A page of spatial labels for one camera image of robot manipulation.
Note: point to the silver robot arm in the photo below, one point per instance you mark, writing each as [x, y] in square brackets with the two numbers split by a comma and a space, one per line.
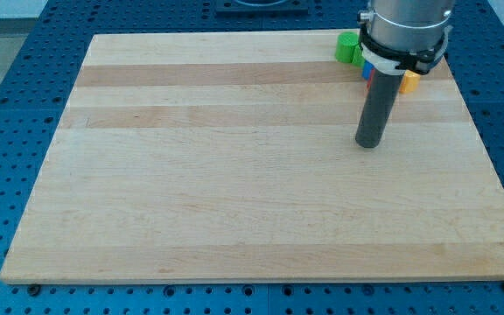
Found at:
[406, 25]

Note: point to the yellow hexagon block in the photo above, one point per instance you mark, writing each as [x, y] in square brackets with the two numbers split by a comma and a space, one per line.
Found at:
[410, 82]

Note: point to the wooden board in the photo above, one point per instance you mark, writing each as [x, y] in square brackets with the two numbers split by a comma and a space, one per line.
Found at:
[229, 157]

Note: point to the red block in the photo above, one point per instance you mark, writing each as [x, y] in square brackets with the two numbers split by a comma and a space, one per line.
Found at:
[370, 78]

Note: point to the blue block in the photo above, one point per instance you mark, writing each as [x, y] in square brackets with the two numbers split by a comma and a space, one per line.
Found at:
[367, 70]

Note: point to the dark grey cylindrical pointer rod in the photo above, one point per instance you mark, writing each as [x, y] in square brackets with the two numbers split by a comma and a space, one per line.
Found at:
[380, 99]

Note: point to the green cylinder block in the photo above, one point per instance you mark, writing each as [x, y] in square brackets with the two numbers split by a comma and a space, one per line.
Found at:
[345, 47]

